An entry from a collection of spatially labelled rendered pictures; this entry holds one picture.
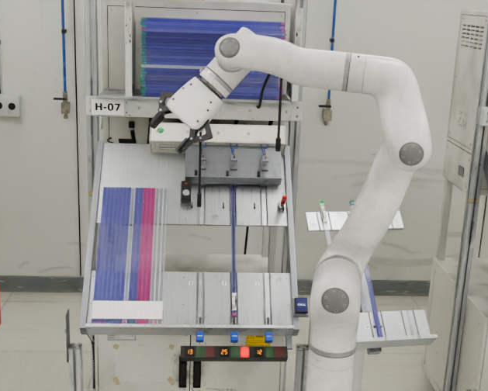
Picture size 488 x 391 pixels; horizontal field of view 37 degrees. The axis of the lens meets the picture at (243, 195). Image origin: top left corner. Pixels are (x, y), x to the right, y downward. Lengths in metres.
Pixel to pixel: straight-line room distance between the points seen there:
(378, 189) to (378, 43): 2.53
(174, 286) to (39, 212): 2.05
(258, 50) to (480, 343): 1.70
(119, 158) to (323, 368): 1.18
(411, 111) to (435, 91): 2.66
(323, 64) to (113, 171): 1.17
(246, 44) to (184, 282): 1.03
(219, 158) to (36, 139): 1.86
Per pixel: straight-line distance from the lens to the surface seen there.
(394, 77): 1.70
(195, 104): 1.73
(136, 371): 2.81
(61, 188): 4.32
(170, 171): 2.64
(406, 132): 1.66
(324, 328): 1.84
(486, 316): 2.92
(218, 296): 2.42
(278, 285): 2.45
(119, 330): 2.40
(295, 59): 1.69
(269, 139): 2.64
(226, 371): 2.81
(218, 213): 2.56
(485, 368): 3.01
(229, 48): 1.65
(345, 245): 1.85
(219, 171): 2.58
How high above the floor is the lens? 1.76
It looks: 16 degrees down
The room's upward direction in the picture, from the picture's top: 2 degrees clockwise
